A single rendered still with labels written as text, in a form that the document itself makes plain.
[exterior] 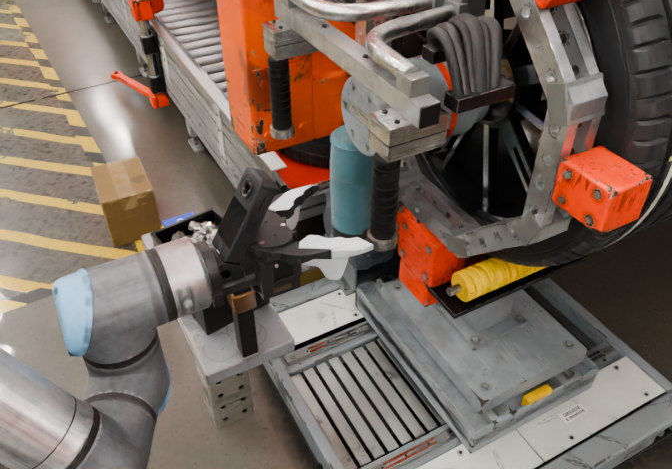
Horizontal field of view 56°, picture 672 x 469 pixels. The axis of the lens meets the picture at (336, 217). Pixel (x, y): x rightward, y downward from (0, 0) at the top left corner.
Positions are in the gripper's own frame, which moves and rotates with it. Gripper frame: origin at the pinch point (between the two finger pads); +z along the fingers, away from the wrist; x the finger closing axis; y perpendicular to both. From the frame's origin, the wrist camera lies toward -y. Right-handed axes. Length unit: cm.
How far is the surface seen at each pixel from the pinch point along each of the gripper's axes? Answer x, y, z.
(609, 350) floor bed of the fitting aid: -3, 75, 78
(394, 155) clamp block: 2.7, -8.1, 5.4
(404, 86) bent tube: 0.8, -16.1, 7.6
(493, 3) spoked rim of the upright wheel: -18.0, -15.8, 36.9
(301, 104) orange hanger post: -62, 18, 23
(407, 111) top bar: 1.9, -13.3, 7.5
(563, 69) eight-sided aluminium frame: 7.1, -16.5, 27.0
